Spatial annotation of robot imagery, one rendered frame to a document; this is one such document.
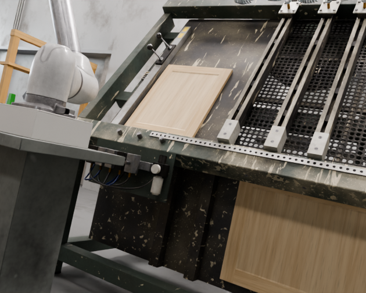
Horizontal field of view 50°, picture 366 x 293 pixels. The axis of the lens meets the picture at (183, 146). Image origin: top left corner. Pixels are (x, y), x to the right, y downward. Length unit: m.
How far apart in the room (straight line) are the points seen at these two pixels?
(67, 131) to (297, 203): 1.07
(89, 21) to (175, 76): 5.89
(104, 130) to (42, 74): 0.71
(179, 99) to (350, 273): 1.21
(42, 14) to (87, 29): 1.51
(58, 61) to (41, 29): 7.62
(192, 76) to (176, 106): 0.26
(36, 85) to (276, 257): 1.29
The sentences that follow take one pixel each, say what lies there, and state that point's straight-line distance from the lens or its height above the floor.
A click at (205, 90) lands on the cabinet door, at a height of 1.19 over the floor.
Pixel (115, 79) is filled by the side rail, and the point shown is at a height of 1.20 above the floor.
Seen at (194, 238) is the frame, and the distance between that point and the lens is 2.04.
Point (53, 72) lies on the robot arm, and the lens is 1.57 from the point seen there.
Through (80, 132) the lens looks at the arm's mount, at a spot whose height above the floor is 0.81.
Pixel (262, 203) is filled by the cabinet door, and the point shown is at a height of 0.66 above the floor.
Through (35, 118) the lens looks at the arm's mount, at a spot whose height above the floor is 0.82.
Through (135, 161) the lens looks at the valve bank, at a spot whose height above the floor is 0.73.
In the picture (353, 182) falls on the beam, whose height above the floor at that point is 0.84.
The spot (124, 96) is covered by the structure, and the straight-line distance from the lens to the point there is 2.49.
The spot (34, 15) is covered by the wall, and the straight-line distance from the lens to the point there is 9.54.
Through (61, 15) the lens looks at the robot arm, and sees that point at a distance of 1.89.
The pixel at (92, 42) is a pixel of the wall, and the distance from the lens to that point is 7.91.
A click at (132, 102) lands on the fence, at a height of 1.05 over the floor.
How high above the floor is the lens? 0.78
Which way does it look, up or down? 2 degrees up
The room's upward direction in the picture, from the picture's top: 12 degrees clockwise
